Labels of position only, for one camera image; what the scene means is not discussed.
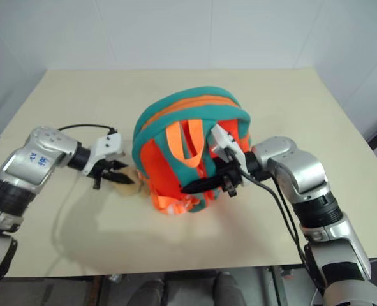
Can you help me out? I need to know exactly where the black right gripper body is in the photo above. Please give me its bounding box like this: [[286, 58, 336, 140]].
[[213, 159, 242, 198]]

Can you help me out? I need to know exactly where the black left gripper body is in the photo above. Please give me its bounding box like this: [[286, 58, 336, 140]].
[[92, 158, 118, 189]]

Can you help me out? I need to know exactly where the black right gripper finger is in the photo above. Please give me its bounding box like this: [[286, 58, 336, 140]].
[[179, 177, 223, 194]]

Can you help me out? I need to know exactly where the beige plush animal keychain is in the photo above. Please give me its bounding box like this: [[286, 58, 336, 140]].
[[115, 168, 151, 197]]

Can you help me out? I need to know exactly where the orange and teal backpack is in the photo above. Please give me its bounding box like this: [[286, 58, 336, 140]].
[[132, 86, 251, 218]]

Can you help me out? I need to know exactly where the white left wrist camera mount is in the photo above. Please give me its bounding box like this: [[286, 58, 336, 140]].
[[82, 133, 126, 177]]

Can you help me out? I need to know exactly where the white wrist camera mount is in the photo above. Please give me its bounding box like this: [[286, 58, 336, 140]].
[[82, 133, 126, 177], [208, 124, 250, 186]]

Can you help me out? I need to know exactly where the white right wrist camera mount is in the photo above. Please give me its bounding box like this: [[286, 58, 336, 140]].
[[208, 124, 250, 186]]

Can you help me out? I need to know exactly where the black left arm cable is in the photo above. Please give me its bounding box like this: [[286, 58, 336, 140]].
[[57, 124, 118, 136]]

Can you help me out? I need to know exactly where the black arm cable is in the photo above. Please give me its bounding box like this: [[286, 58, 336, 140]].
[[57, 124, 118, 136], [238, 171, 327, 289]]

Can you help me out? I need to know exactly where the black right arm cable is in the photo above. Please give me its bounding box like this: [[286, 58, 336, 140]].
[[238, 171, 327, 289]]

